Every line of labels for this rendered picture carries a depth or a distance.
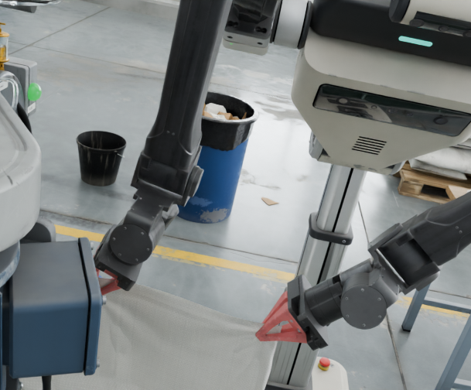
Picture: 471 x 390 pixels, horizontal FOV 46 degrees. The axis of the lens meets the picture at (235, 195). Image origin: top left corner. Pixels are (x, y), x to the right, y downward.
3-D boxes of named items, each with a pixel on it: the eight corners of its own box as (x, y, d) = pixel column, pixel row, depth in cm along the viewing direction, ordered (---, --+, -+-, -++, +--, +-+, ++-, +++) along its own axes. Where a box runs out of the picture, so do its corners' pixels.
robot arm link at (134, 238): (206, 165, 77) (148, 142, 77) (186, 196, 67) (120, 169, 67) (180, 236, 82) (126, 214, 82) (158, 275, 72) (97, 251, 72)
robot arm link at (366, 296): (439, 268, 77) (399, 220, 78) (449, 295, 66) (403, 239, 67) (370, 316, 81) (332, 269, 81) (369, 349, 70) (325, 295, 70)
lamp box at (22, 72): (36, 113, 96) (37, 61, 92) (25, 121, 92) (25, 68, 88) (-7, 104, 96) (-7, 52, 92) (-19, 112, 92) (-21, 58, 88)
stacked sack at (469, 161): (481, 160, 433) (488, 145, 427) (500, 183, 394) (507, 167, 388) (397, 143, 432) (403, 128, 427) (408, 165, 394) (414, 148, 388)
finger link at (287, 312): (244, 332, 80) (300, 303, 78) (246, 302, 87) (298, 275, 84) (269, 363, 82) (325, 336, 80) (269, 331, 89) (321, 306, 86)
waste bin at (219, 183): (240, 196, 361) (261, 100, 332) (233, 236, 315) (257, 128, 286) (168, 181, 361) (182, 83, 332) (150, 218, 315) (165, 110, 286)
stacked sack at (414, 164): (446, 154, 470) (452, 140, 464) (464, 187, 411) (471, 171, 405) (397, 143, 471) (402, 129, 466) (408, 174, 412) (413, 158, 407)
